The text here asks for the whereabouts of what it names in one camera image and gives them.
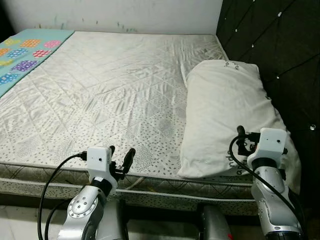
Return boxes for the white printed pillow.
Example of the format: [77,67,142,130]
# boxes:
[177,58,303,195]

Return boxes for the silver robot left leg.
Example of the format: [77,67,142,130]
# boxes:
[94,199,129,240]

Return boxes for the silver robot leg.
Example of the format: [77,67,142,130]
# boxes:
[197,202,234,240]
[94,199,129,240]

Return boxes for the grey quilted mattress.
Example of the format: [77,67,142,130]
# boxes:
[0,31,302,217]

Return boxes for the silver robot right leg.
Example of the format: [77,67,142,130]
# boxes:
[197,202,234,240]

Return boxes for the dark tufted headboard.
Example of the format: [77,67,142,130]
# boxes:
[215,0,320,202]

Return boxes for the teal blanket with dotted shapes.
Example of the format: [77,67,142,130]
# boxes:
[0,31,76,99]

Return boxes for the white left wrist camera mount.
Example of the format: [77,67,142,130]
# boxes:
[85,145,114,179]

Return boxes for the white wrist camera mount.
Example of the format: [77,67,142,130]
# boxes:
[255,127,290,161]
[85,145,114,179]

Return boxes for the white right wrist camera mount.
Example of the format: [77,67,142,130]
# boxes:
[255,127,290,161]

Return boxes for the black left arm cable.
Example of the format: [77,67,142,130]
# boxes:
[43,197,76,240]

